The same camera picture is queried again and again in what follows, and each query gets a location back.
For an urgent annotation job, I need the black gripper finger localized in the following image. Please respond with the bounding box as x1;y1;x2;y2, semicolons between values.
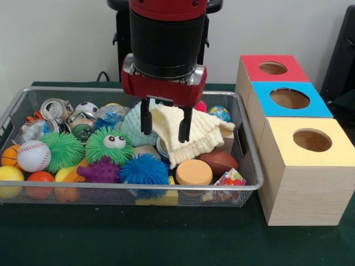
178;106;194;143
140;100;153;135

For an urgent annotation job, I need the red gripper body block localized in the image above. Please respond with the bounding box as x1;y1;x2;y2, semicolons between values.
121;69;207;109

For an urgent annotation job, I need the clear plastic bottle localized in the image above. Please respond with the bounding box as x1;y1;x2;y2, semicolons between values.
95;104;131;131

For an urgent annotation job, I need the clear mesh bin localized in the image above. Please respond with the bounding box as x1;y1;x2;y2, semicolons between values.
0;86;264;208

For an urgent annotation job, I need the wooden box with three holes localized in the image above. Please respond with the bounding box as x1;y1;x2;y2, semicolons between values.
235;54;355;227

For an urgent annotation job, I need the mint green knitted cloth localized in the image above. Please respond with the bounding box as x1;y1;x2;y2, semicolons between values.
121;99;161;148

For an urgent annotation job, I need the pale yellow knitted cloth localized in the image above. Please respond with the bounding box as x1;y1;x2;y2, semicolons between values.
149;104;236;169

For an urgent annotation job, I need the orange round disc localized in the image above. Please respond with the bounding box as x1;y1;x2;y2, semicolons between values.
175;159;213;187

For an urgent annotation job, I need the small brown football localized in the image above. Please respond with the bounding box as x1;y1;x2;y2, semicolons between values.
198;149;240;178

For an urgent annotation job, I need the blue spiky ball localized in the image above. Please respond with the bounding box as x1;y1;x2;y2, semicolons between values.
119;153;170;189

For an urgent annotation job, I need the green fuzzy ball with eyes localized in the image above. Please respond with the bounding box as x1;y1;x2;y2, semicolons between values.
84;126;135;166

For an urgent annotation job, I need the purple spiky ball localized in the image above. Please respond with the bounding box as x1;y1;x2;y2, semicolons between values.
77;155;120;184

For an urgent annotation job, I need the green spiky ball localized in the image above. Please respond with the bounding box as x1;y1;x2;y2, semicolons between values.
40;131;85;173

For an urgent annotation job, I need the white baseball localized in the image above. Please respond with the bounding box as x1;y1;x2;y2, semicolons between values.
17;140;52;173

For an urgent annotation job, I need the dark green table cloth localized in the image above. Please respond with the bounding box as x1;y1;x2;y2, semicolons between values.
0;82;355;266

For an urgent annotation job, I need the yellow ball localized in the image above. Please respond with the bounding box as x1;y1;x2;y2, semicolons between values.
0;166;26;199

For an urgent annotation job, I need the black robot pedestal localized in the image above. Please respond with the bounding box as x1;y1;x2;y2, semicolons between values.
107;0;222;84

